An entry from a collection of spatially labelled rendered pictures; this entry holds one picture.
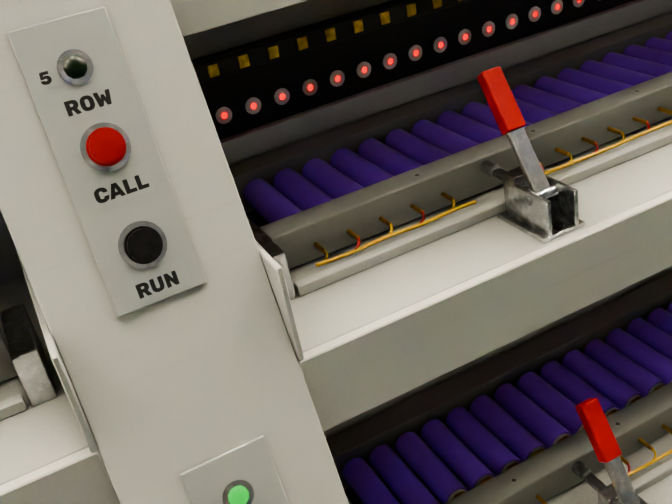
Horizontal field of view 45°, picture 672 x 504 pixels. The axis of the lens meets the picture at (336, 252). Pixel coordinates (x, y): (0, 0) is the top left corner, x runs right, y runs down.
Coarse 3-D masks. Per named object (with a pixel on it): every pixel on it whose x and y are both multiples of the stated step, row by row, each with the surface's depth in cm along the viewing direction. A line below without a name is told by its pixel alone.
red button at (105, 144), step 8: (104, 128) 33; (112, 128) 33; (88, 136) 33; (96, 136) 33; (104, 136) 33; (112, 136) 33; (120, 136) 34; (88, 144) 33; (96, 144) 33; (104, 144) 33; (112, 144) 33; (120, 144) 33; (88, 152) 33; (96, 152) 33; (104, 152) 33; (112, 152) 33; (120, 152) 33; (96, 160) 33; (104, 160) 33; (112, 160) 33; (120, 160) 34
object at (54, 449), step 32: (0, 288) 49; (32, 288) 37; (0, 320) 45; (32, 320) 45; (32, 352) 37; (0, 384) 40; (32, 384) 37; (64, 384) 32; (32, 416) 37; (64, 416) 37; (0, 448) 36; (32, 448) 35; (64, 448) 35; (96, 448) 34; (0, 480) 34; (32, 480) 33; (64, 480) 34; (96, 480) 35
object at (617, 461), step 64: (576, 320) 62; (640, 320) 62; (448, 384) 59; (512, 384) 59; (576, 384) 57; (640, 384) 56; (384, 448) 55; (448, 448) 54; (512, 448) 54; (576, 448) 51; (640, 448) 53
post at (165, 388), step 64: (0, 0) 32; (64, 0) 33; (128, 0) 34; (0, 64) 32; (128, 64) 34; (192, 64) 35; (0, 128) 32; (192, 128) 35; (0, 192) 32; (64, 192) 33; (192, 192) 35; (64, 256) 33; (256, 256) 36; (64, 320) 34; (128, 320) 34; (192, 320) 35; (256, 320) 36; (128, 384) 35; (192, 384) 36; (256, 384) 37; (128, 448) 35; (192, 448) 36; (320, 448) 38
